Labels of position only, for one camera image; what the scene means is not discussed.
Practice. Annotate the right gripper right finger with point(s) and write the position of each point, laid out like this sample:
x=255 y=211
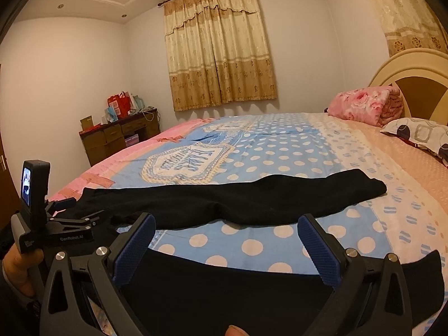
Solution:
x=322 y=248

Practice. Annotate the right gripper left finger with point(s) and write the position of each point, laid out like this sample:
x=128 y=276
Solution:
x=75 y=283

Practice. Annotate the black sweater garment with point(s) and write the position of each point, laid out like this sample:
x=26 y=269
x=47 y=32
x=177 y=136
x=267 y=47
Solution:
x=174 y=296

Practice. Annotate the person's left hand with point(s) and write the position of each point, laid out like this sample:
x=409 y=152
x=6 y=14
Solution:
x=16 y=267

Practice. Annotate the brown wooden door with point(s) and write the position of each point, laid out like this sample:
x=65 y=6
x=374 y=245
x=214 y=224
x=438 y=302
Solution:
x=9 y=199

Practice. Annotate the blue pink patterned bedspread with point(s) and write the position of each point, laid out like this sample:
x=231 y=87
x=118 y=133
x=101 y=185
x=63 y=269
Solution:
x=410 y=219

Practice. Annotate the brown wooden desk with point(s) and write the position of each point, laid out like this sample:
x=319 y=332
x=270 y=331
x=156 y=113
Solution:
x=104 y=140

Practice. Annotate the brown cardboard box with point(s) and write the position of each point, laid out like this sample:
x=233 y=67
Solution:
x=87 y=123

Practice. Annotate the red gift bag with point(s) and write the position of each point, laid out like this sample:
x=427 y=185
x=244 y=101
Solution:
x=121 y=104

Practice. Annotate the white circle-patterned pillow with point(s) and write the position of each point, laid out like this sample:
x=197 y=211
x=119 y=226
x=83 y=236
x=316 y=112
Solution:
x=421 y=133

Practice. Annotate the pink floral folded blanket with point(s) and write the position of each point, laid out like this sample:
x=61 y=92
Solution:
x=375 y=106

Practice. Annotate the cream wooden headboard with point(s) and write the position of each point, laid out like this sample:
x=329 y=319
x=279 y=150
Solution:
x=421 y=77

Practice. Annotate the beige window curtain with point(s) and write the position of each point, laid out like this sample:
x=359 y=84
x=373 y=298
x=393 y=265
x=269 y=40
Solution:
x=217 y=53

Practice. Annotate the beige side curtain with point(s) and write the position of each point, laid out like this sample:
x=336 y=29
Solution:
x=410 y=24

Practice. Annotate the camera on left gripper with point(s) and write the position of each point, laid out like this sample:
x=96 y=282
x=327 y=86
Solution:
x=34 y=185

